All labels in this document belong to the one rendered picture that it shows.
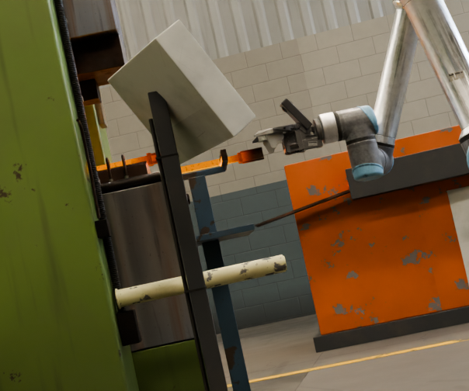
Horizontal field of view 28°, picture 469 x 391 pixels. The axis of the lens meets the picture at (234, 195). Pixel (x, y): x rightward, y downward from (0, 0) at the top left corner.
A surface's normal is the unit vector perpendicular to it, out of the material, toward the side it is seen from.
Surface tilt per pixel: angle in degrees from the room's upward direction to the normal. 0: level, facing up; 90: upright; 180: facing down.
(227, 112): 90
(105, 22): 90
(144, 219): 90
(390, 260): 90
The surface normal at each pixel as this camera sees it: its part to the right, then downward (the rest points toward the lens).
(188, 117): -0.66, 0.62
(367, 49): -0.18, -0.04
